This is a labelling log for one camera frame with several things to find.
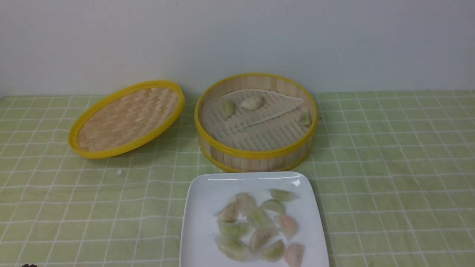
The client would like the green dumpling in steamer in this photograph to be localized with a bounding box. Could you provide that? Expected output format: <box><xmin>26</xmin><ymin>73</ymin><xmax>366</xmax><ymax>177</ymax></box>
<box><xmin>221</xmin><ymin>99</ymin><xmax>235</xmax><ymax>119</ymax></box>

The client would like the pale dumpling plate upper centre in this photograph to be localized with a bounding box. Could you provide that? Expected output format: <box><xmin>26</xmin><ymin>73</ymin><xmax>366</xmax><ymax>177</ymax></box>
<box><xmin>235</xmin><ymin>192</ymin><xmax>255</xmax><ymax>217</ymax></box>

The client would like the green dumpling plate middle left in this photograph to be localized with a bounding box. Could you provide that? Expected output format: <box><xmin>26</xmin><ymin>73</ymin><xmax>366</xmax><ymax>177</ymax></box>
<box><xmin>217</xmin><ymin>220</ymin><xmax>250</xmax><ymax>238</ymax></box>

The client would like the green dumpling plate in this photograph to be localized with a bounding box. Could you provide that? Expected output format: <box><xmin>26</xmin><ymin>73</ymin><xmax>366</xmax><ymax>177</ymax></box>
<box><xmin>257</xmin><ymin>239</ymin><xmax>286</xmax><ymax>262</ymax></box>
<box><xmin>260</xmin><ymin>199</ymin><xmax>286</xmax><ymax>214</ymax></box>
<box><xmin>246</xmin><ymin>207</ymin><xmax>273</xmax><ymax>229</ymax></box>
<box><xmin>268</xmin><ymin>189</ymin><xmax>298</xmax><ymax>202</ymax></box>
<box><xmin>217</xmin><ymin>220</ymin><xmax>250</xmax><ymax>238</ymax></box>
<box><xmin>215</xmin><ymin>235</ymin><xmax>250</xmax><ymax>262</ymax></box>

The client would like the white dumpling in steamer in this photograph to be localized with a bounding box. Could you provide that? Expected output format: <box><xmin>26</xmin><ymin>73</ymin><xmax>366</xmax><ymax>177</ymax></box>
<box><xmin>240</xmin><ymin>96</ymin><xmax>263</xmax><ymax>111</ymax></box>

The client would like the green dumpling plate centre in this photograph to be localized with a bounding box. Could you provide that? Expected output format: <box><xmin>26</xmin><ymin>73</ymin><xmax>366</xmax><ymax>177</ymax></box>
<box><xmin>246</xmin><ymin>207</ymin><xmax>273</xmax><ymax>229</ymax></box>

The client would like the green checkered tablecloth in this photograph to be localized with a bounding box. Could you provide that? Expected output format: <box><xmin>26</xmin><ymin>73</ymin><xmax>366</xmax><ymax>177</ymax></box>
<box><xmin>0</xmin><ymin>91</ymin><xmax>475</xmax><ymax>267</ymax></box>

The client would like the yellow bamboo steamer lid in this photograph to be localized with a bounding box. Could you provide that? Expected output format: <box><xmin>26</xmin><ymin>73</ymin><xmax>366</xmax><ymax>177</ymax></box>
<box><xmin>68</xmin><ymin>80</ymin><xmax>185</xmax><ymax>159</ymax></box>

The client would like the green dumpling plate upper right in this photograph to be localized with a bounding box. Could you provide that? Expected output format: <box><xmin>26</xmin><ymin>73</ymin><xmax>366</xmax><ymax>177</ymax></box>
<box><xmin>260</xmin><ymin>199</ymin><xmax>286</xmax><ymax>214</ymax></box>

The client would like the green dumpling plate bottom left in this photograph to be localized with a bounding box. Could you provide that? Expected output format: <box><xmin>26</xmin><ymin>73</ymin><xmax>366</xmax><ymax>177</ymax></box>
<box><xmin>215</xmin><ymin>235</ymin><xmax>250</xmax><ymax>262</ymax></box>

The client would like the pink dumpling on plate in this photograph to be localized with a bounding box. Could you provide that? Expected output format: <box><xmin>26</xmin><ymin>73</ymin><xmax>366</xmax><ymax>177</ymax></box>
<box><xmin>274</xmin><ymin>214</ymin><xmax>298</xmax><ymax>241</ymax></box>

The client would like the large dumpling on plate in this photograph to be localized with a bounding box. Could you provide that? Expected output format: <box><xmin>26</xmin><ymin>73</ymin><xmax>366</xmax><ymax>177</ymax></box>
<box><xmin>249</xmin><ymin>228</ymin><xmax>279</xmax><ymax>253</ymax></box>

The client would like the pale dumpling plate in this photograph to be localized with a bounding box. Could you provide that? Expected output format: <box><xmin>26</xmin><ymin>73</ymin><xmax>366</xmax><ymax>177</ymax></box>
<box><xmin>235</xmin><ymin>192</ymin><xmax>255</xmax><ymax>217</ymax></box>
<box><xmin>213</xmin><ymin>200</ymin><xmax>239</xmax><ymax>223</ymax></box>

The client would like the green dumpling plate top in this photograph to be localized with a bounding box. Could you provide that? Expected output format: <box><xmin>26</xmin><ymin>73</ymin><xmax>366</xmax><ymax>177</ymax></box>
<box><xmin>268</xmin><ymin>189</ymin><xmax>298</xmax><ymax>202</ymax></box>

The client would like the pale dumpling plate left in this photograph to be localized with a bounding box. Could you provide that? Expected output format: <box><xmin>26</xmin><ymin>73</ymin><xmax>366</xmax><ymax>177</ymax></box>
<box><xmin>213</xmin><ymin>200</ymin><xmax>239</xmax><ymax>223</ymax></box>

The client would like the yellow bamboo steamer basket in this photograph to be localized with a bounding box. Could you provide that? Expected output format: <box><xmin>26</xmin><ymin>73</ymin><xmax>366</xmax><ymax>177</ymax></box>
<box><xmin>194</xmin><ymin>73</ymin><xmax>318</xmax><ymax>172</ymax></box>

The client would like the white square plate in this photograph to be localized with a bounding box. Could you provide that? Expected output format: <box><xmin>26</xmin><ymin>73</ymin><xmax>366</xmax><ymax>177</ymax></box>
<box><xmin>179</xmin><ymin>171</ymin><xmax>330</xmax><ymax>267</ymax></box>

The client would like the pink dumpling plate bottom right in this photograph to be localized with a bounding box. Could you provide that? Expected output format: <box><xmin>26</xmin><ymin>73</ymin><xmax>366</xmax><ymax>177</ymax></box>
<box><xmin>284</xmin><ymin>243</ymin><xmax>305</xmax><ymax>267</ymax></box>

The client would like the green dumpling at steamer edge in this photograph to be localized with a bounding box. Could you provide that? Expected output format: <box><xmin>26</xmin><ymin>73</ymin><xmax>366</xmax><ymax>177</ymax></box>
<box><xmin>298</xmin><ymin>113</ymin><xmax>312</xmax><ymax>127</ymax></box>

